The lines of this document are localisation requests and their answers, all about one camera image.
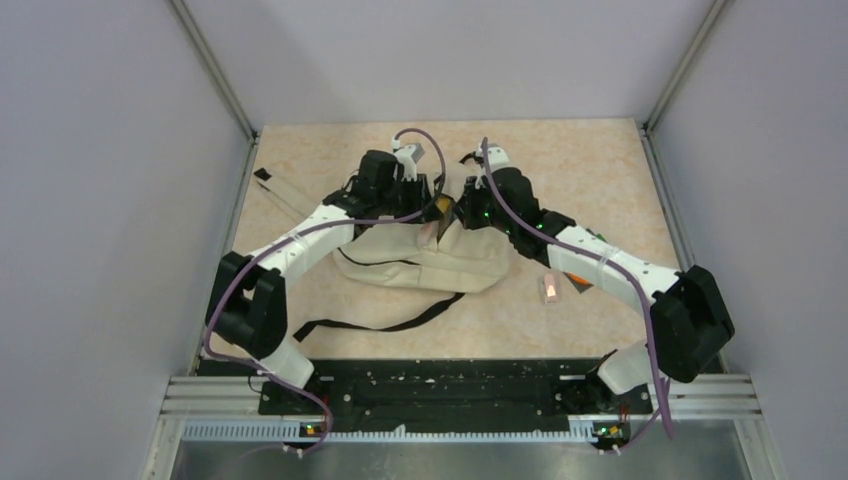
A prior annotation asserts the orange pink highlighter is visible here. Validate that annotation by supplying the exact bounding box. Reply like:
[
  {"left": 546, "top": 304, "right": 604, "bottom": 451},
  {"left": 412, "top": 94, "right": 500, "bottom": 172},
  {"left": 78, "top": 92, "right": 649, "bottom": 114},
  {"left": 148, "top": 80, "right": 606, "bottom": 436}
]
[{"left": 417, "top": 195, "right": 454, "bottom": 246}]

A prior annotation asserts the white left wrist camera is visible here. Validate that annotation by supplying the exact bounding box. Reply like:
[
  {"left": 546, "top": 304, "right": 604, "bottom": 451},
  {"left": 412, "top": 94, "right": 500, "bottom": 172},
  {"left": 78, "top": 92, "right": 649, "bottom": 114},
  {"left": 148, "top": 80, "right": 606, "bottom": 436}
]
[{"left": 391, "top": 137, "right": 425, "bottom": 182}]

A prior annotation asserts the cream canvas backpack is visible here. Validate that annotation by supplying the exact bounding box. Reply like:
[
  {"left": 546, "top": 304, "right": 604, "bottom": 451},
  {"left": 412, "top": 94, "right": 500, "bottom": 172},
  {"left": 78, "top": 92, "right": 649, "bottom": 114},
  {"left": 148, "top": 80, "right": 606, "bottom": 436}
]
[{"left": 332, "top": 217, "right": 512, "bottom": 333}]

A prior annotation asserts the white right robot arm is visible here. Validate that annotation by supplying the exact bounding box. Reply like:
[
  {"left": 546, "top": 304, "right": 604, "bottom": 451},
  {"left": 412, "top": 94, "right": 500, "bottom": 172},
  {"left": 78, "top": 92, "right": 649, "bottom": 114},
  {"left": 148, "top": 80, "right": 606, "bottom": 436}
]
[{"left": 456, "top": 167, "right": 735, "bottom": 412}]

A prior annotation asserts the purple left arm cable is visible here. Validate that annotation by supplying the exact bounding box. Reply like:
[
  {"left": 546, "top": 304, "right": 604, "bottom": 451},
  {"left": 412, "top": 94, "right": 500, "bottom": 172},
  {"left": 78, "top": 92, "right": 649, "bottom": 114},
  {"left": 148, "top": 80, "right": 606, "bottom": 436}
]
[{"left": 201, "top": 127, "right": 448, "bottom": 458}]

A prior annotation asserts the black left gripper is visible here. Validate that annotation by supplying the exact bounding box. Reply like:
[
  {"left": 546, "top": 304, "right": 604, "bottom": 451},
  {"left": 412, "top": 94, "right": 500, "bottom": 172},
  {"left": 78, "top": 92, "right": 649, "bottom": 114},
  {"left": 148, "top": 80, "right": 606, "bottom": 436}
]
[{"left": 377, "top": 173, "right": 443, "bottom": 225}]

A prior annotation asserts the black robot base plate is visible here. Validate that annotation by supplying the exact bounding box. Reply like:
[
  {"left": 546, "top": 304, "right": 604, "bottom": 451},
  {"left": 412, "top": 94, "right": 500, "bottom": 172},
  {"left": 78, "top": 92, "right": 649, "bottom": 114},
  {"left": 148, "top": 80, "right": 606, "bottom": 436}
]
[{"left": 258, "top": 359, "right": 653, "bottom": 433}]

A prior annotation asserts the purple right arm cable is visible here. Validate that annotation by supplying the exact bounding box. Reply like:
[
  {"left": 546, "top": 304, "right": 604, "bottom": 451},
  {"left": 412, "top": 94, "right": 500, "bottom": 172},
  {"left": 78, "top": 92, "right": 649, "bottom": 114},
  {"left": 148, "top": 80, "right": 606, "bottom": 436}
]
[{"left": 478, "top": 137, "right": 677, "bottom": 458}]

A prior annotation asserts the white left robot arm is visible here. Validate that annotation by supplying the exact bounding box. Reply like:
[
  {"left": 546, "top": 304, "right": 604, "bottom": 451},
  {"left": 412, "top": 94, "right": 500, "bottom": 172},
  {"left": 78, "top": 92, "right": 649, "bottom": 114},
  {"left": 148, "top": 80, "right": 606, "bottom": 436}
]
[{"left": 206, "top": 143, "right": 432, "bottom": 414}]

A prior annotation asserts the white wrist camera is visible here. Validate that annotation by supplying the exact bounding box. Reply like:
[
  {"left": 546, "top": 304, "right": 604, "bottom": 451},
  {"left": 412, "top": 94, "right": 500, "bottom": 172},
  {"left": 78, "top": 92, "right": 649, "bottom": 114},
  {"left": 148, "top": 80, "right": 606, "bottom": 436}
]
[
  {"left": 472, "top": 145, "right": 512, "bottom": 176},
  {"left": 391, "top": 137, "right": 425, "bottom": 182}
]

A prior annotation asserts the orange curved toy track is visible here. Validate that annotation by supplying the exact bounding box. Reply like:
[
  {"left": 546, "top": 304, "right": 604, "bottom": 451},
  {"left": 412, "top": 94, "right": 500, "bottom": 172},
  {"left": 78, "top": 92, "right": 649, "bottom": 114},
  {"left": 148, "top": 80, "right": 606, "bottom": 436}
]
[{"left": 566, "top": 273, "right": 592, "bottom": 286}]

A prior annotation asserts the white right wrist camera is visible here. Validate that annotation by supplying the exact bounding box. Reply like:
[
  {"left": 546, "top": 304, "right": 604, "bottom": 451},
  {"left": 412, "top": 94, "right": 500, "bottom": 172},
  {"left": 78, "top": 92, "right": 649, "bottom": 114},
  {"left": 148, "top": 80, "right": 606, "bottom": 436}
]
[{"left": 472, "top": 145, "right": 512, "bottom": 176}]

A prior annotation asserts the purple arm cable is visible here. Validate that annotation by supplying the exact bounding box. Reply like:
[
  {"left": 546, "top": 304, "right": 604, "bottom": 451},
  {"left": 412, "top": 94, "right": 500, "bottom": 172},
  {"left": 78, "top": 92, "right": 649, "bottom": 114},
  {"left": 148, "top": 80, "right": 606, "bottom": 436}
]
[
  {"left": 478, "top": 137, "right": 677, "bottom": 458},
  {"left": 201, "top": 127, "right": 448, "bottom": 458}
]

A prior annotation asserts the aluminium frame rail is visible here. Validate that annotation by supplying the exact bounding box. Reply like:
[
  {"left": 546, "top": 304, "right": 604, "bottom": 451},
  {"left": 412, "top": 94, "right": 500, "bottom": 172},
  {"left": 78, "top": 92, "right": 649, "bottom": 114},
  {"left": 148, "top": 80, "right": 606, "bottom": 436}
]
[{"left": 140, "top": 1, "right": 260, "bottom": 479}]

